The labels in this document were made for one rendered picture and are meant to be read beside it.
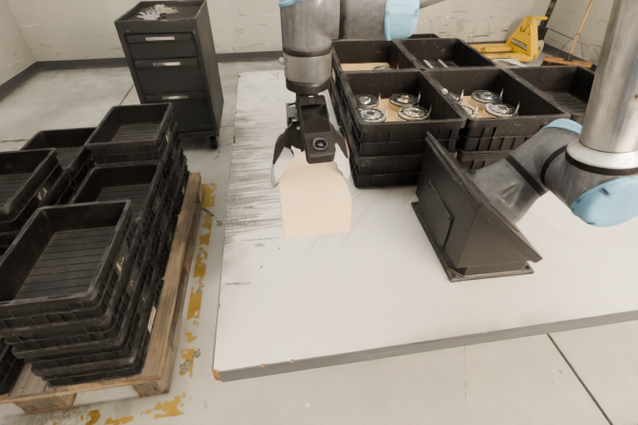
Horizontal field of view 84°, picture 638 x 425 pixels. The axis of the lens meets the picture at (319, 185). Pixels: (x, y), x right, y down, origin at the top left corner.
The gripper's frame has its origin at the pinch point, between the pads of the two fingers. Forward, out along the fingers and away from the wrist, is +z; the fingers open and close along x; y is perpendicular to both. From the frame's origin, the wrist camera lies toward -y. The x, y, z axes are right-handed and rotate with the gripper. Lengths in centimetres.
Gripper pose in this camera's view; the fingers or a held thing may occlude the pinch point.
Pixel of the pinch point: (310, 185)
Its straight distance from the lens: 67.2
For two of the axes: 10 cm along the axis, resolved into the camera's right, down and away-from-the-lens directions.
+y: -1.5, -5.9, 7.9
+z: 0.0, 8.0, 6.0
